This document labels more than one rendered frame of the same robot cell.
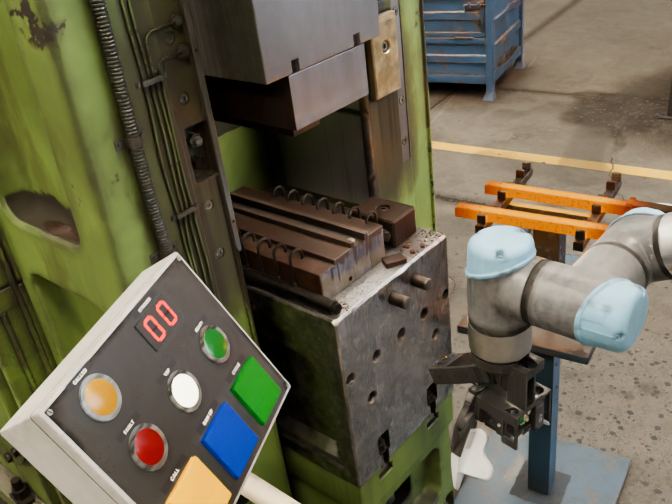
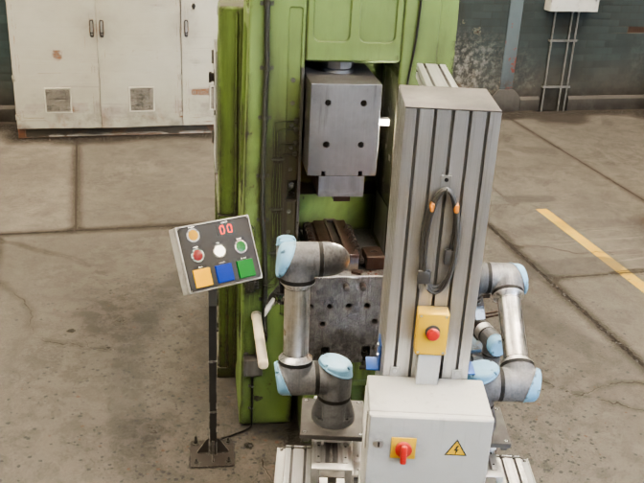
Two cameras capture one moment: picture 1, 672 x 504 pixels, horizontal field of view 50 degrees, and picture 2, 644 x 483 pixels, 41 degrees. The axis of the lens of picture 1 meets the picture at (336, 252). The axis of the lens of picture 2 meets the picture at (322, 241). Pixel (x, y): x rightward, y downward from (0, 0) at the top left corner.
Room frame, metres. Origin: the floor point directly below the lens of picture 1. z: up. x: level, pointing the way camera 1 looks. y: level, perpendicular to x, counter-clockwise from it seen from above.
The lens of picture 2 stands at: (-1.65, -2.11, 2.58)
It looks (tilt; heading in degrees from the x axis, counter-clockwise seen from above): 23 degrees down; 37
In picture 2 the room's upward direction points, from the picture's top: 3 degrees clockwise
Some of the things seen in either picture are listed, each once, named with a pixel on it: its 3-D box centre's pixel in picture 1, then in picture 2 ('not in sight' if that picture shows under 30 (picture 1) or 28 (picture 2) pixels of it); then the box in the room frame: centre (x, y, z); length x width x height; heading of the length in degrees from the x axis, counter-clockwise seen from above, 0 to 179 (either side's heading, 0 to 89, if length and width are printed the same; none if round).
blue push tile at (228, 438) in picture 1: (228, 440); (224, 273); (0.73, 0.18, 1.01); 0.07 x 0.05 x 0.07; 161
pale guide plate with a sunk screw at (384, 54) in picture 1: (382, 55); not in sight; (1.55, -0.16, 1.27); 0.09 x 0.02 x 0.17; 136
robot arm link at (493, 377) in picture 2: not in sight; (481, 382); (0.74, -1.03, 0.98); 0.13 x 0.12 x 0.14; 129
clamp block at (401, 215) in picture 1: (383, 221); (373, 258); (1.40, -0.11, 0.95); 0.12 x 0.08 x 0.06; 46
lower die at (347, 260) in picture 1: (278, 236); (330, 243); (1.38, 0.12, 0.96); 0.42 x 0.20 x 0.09; 46
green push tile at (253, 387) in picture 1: (254, 391); (245, 268); (0.82, 0.15, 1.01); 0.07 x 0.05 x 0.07; 161
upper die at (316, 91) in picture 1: (249, 73); (333, 171); (1.38, 0.12, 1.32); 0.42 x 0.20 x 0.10; 46
